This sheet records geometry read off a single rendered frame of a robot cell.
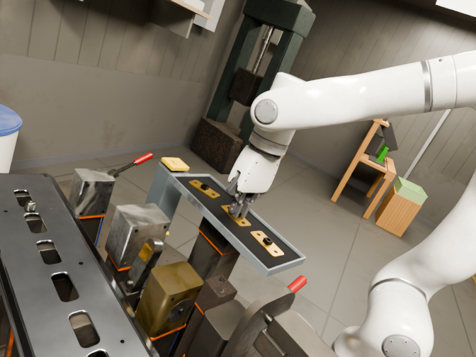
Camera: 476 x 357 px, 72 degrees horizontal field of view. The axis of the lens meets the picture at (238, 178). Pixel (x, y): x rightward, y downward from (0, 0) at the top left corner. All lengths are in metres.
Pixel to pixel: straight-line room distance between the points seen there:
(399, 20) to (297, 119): 6.07
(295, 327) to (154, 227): 0.38
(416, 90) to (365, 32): 5.99
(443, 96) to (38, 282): 0.78
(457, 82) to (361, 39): 5.98
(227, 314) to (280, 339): 0.15
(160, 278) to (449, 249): 0.54
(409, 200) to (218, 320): 4.64
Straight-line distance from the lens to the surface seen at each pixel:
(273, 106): 0.59
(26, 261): 0.78
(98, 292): 0.73
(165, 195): 0.95
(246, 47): 4.51
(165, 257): 1.34
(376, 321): 0.74
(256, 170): 0.70
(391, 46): 6.54
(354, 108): 0.63
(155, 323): 0.70
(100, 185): 0.97
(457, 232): 0.71
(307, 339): 0.53
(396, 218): 5.21
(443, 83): 0.65
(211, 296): 0.66
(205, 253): 0.82
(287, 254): 0.74
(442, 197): 6.64
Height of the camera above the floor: 1.52
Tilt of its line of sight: 21 degrees down
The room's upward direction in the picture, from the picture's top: 23 degrees clockwise
